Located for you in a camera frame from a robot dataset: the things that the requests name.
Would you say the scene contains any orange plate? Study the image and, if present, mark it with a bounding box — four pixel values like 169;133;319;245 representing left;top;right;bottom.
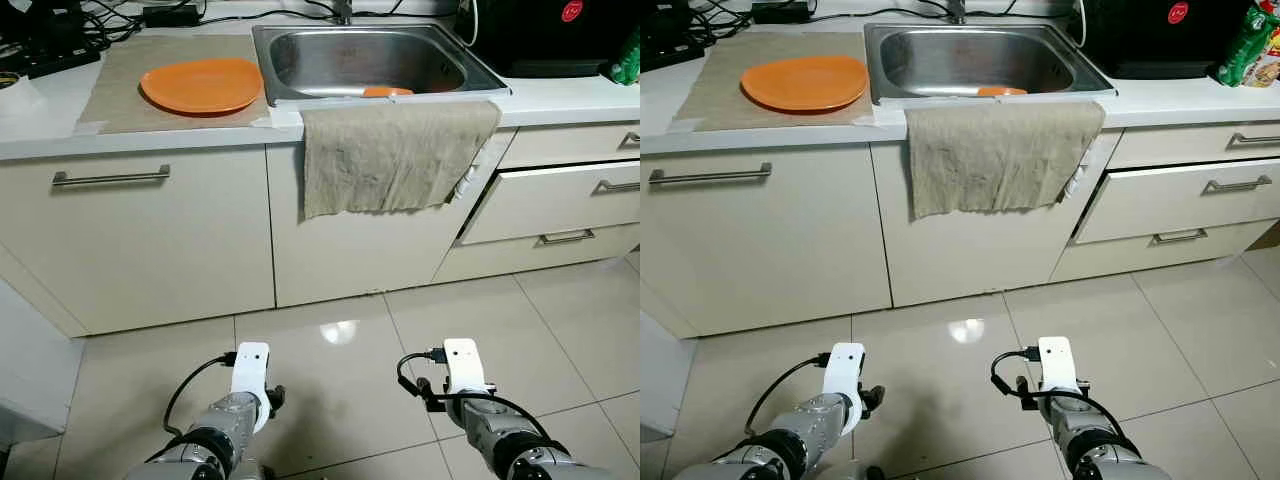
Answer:
739;55;870;114
139;58;267;117

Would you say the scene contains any white base cabinet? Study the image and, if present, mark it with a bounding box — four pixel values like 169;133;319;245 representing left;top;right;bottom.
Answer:
640;100;1280;339
0;100;641;339

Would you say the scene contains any beige cloth towel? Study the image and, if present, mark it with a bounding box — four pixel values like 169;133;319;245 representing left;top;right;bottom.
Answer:
299;99;502;220
904;99;1108;220

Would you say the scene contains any stainless steel sink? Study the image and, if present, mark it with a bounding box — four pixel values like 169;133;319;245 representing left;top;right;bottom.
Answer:
862;22;1118;103
251;22;512;103

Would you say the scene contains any beige woven mat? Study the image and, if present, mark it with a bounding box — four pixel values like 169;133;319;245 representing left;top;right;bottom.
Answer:
674;31;883;133
74;34;278;137

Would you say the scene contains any black appliance with warning sticker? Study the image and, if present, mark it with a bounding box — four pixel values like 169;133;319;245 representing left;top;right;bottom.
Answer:
455;0;641;80
1078;0;1263;81

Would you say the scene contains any green snack bag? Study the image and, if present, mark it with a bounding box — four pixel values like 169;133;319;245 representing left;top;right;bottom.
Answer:
604;25;641;87
1214;4;1280;90

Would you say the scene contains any black power adapter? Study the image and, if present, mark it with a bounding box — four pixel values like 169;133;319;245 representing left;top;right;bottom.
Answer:
142;5;202;29
751;2;812;25

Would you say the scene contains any black battery charger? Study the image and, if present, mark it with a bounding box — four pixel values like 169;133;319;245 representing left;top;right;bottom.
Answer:
640;0;691;41
5;0;86;51

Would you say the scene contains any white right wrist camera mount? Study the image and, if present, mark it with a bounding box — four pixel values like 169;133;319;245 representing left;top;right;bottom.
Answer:
442;338;492;397
1036;336;1082;394

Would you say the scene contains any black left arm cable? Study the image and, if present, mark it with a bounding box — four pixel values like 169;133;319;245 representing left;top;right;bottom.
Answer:
162;351;238;443
744;351;833;438

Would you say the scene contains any dark cabinet handle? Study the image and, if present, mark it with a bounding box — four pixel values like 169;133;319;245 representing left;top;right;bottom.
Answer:
649;162;774;188
51;164;172;190

